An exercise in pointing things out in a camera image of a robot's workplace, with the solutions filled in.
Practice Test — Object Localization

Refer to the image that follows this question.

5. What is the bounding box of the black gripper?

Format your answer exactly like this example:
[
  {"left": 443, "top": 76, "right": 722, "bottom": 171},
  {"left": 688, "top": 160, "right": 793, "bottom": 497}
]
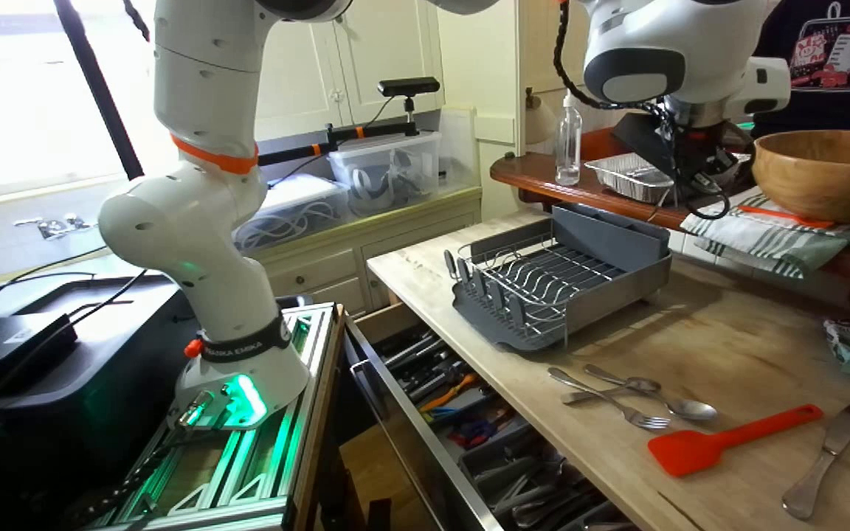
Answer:
[{"left": 612, "top": 108, "right": 744, "bottom": 213}]

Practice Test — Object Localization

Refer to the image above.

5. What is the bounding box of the grey dish drying rack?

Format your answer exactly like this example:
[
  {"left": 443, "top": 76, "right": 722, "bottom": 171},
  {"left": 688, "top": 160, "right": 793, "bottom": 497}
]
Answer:
[{"left": 440, "top": 202, "right": 675, "bottom": 357}]

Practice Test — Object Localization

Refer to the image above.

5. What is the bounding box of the open cutlery drawer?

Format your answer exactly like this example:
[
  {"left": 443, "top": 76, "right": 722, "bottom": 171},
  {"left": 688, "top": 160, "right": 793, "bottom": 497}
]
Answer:
[{"left": 340, "top": 301, "right": 647, "bottom": 531}]

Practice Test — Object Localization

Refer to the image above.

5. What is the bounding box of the covered aluminium foil tray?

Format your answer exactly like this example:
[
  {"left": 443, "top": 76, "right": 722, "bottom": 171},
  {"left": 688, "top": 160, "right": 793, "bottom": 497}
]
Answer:
[{"left": 585, "top": 149, "right": 678, "bottom": 210}]

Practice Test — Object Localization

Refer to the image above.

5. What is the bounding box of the wooden bowl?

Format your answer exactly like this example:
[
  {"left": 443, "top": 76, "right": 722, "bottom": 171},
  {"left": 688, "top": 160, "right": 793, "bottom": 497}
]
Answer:
[{"left": 749, "top": 127, "right": 850, "bottom": 226}]

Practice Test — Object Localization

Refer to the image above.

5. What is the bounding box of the dark wooden shelf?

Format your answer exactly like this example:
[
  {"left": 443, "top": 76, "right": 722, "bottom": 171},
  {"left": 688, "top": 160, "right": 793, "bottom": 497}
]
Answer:
[{"left": 486, "top": 123, "right": 850, "bottom": 317}]

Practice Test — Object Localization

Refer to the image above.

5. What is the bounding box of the clear hand sanitizer bottle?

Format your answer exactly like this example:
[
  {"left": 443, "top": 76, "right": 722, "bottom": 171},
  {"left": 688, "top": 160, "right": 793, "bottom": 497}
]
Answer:
[{"left": 553, "top": 89, "right": 588, "bottom": 192}]

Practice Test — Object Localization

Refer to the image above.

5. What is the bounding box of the person in black shirt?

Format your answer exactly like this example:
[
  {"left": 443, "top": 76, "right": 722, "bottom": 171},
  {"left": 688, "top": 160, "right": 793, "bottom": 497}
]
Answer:
[{"left": 752, "top": 0, "right": 850, "bottom": 139}]

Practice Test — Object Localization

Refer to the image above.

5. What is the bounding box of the red silicone spatula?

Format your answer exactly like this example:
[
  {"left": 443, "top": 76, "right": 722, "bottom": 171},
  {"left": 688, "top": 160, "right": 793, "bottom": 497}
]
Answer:
[{"left": 647, "top": 400, "right": 829, "bottom": 484}]

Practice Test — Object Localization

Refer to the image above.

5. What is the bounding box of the silver butter knife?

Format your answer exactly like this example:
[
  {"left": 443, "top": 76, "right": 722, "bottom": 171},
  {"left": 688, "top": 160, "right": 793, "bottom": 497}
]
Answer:
[{"left": 780, "top": 399, "right": 850, "bottom": 524}]

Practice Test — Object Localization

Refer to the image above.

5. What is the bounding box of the clear plastic storage box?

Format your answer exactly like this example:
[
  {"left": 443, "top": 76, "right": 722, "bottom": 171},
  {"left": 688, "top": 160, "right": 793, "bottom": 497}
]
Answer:
[{"left": 325, "top": 130, "right": 446, "bottom": 217}]

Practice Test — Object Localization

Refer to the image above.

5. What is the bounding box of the cream drawer cabinet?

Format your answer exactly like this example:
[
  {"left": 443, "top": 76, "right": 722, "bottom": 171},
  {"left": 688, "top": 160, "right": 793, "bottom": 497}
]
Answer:
[{"left": 244, "top": 183, "right": 486, "bottom": 317}]

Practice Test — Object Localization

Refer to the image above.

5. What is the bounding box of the black diagonal pole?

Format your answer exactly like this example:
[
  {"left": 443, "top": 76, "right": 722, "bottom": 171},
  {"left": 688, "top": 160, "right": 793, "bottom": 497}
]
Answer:
[{"left": 54, "top": 0, "right": 148, "bottom": 183}]

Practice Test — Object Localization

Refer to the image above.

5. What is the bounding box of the large black equipment box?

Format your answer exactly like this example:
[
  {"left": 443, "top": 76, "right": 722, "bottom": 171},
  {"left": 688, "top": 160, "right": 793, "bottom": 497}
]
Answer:
[{"left": 0, "top": 270, "right": 203, "bottom": 531}]

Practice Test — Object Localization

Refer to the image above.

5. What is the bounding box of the bright window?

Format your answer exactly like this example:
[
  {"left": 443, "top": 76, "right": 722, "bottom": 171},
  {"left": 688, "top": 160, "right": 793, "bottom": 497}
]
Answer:
[{"left": 0, "top": 0, "right": 182, "bottom": 202}]

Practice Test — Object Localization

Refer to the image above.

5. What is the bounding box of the small black flat device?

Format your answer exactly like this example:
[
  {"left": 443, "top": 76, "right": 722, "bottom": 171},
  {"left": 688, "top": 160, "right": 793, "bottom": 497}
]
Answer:
[{"left": 0, "top": 309, "right": 83, "bottom": 400}]

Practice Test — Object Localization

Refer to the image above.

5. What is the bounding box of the black stereo camera bar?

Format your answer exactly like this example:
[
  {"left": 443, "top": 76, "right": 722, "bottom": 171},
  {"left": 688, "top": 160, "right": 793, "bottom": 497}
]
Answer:
[{"left": 374, "top": 73, "right": 443, "bottom": 99}]

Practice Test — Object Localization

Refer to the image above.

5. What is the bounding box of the clear bin with cables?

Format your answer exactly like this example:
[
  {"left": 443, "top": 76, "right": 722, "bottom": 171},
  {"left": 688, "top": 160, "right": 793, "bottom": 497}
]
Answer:
[{"left": 231, "top": 171, "right": 350, "bottom": 254}]

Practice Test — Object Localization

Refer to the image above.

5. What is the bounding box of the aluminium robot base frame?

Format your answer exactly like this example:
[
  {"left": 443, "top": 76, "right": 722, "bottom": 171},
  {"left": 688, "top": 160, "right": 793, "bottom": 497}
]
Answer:
[{"left": 76, "top": 298, "right": 342, "bottom": 531}]

